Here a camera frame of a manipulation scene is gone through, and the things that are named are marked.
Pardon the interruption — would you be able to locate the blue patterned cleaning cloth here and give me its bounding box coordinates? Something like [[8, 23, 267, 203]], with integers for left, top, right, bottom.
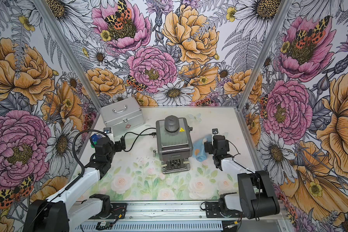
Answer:
[[192, 135, 211, 162]]

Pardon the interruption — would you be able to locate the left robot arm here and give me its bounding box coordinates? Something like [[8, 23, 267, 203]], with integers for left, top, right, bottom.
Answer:
[[23, 133, 126, 232]]

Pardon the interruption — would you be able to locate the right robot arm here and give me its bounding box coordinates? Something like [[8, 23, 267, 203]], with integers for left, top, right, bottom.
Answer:
[[204, 135, 280, 220]]

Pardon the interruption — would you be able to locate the grey coffee machine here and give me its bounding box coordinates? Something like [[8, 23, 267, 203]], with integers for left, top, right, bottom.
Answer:
[[156, 115, 193, 175]]

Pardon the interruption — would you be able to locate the silver metal case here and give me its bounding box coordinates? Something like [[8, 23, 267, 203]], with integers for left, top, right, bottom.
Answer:
[[101, 98, 145, 136]]

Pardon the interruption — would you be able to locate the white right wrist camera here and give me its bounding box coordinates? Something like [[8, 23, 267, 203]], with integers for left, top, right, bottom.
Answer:
[[212, 128, 219, 136]]

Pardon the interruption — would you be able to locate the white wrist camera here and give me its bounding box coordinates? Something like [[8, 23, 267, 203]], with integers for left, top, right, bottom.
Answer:
[[212, 128, 219, 136], [103, 127, 115, 142]]

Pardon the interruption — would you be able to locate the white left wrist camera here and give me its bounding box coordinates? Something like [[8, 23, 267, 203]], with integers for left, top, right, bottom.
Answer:
[[103, 127, 115, 142]]

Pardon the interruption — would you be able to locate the black power cable with plug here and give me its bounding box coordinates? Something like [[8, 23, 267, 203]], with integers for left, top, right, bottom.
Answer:
[[122, 127, 157, 153]]

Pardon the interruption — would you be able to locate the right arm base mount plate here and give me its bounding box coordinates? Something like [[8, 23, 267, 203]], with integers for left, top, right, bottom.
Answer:
[[200, 201, 244, 218]]

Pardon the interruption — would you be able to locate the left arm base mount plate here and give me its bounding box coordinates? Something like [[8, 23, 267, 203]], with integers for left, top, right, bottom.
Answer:
[[90, 203, 128, 220]]

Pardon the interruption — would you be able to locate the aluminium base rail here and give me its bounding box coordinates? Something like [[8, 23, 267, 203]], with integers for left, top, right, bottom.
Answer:
[[72, 200, 288, 221]]

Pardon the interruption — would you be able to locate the white vented cable duct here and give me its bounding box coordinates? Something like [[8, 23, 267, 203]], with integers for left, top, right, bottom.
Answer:
[[73, 221, 223, 232]]

